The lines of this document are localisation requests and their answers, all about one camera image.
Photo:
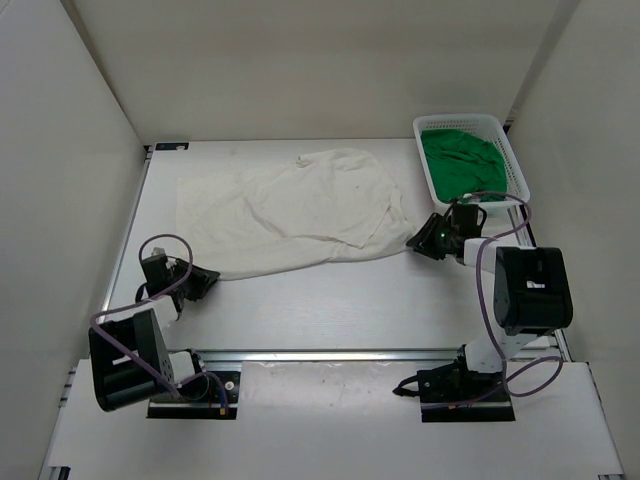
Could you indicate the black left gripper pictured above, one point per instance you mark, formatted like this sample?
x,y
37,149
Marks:
x,y
203,280

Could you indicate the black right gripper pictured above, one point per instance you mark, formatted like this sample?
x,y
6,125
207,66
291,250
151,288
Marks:
x,y
424,243

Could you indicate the white t shirt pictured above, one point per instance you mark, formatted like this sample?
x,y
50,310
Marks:
x,y
339,205

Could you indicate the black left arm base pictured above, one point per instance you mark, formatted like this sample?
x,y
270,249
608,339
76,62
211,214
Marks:
x,y
203,399

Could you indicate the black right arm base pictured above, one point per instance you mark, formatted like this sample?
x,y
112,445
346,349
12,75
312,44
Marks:
x,y
454,394

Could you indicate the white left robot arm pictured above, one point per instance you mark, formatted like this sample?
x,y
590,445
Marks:
x,y
130,361

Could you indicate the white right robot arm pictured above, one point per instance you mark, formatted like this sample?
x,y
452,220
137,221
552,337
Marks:
x,y
484,354

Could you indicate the green t shirt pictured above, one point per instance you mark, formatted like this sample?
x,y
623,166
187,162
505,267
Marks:
x,y
461,163

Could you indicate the white plastic basket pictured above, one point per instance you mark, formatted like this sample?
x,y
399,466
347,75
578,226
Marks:
x,y
483,126

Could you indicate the aluminium right side rail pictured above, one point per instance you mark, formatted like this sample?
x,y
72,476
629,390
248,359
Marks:
x,y
531,295

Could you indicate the aluminium rail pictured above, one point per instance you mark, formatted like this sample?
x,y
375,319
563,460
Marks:
x,y
531,295
330,356

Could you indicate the aluminium front rail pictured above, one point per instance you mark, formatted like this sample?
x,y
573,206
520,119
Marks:
x,y
330,356

